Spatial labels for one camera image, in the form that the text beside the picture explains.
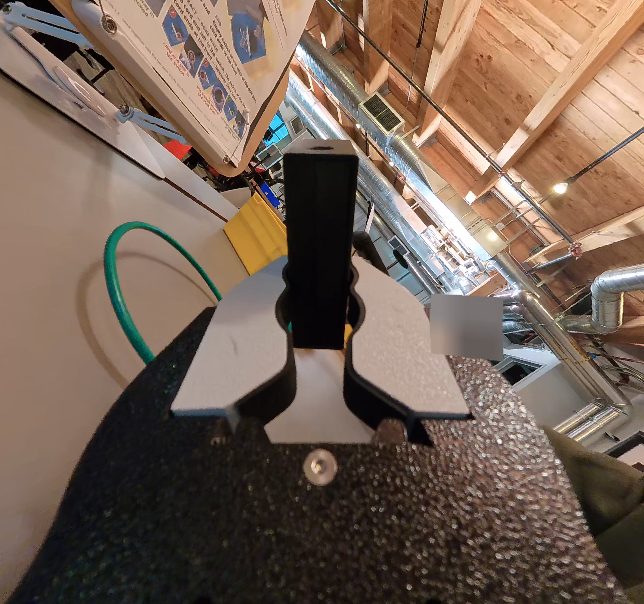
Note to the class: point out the ceiling lamp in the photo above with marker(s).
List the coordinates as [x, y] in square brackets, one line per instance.
[560, 188]

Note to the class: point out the yellow plastic bin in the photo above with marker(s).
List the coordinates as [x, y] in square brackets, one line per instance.
[254, 236]

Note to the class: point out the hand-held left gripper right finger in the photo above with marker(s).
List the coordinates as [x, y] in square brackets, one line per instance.
[402, 357]

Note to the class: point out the white vent grille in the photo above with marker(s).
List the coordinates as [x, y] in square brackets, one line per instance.
[381, 113]

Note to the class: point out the instruction poster board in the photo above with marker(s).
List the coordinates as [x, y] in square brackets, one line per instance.
[211, 45]

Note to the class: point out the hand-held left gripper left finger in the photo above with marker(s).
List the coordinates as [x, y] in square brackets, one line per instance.
[236, 352]

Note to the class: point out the blue plastic bin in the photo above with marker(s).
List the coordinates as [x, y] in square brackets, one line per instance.
[271, 197]

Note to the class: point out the white paper tag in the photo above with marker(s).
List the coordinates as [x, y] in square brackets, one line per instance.
[370, 216]

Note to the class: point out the person's right forearm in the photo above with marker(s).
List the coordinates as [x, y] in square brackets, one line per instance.
[598, 503]

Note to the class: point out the silver elbow duct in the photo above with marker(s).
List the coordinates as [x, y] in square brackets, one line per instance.
[606, 297]

